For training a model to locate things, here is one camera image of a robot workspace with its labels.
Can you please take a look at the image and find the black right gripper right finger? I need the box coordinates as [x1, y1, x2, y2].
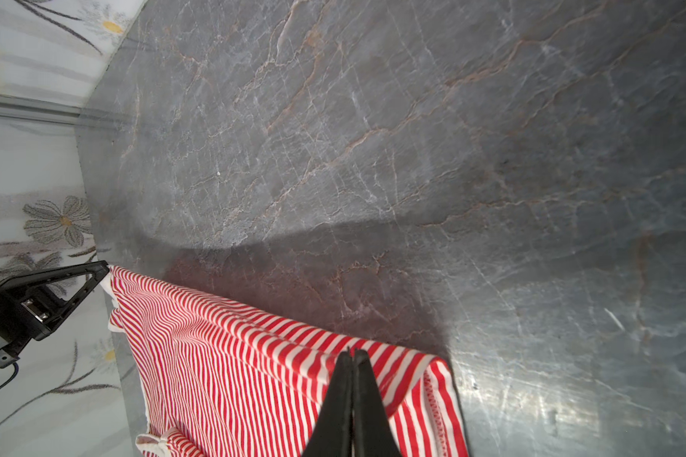
[353, 350, 402, 457]

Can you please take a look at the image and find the red white striped tank top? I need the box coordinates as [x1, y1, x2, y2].
[102, 267, 468, 456]

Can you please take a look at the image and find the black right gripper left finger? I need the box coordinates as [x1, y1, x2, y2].
[302, 352, 354, 457]

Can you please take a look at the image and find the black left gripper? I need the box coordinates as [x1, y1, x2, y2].
[0, 261, 110, 369]

